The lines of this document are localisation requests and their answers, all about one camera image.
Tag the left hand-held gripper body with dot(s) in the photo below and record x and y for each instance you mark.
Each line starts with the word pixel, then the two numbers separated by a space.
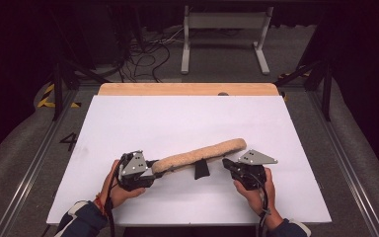
pixel 133 171

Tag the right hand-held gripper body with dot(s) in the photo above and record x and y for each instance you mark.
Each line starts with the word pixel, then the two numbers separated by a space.
pixel 251 168

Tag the person's left hand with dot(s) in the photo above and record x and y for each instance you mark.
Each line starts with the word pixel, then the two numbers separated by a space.
pixel 118 194

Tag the person's right hand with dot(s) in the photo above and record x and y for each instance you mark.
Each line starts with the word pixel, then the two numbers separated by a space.
pixel 260 197

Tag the white board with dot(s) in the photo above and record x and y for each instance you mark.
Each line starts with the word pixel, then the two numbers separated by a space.
pixel 161 121

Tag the wooden table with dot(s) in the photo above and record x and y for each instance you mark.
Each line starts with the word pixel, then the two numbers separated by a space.
pixel 164 89

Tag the yellow black floor tape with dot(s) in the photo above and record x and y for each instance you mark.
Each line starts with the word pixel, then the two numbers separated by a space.
pixel 292 74
pixel 47 98

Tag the black metal stand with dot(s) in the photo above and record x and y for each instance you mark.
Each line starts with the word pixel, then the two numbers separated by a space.
pixel 58 89
pixel 325 89

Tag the grey metal stand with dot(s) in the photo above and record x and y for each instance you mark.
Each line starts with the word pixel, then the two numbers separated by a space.
pixel 225 21

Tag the aluminium rail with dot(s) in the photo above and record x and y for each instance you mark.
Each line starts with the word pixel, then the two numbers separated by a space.
pixel 342 151
pixel 36 158

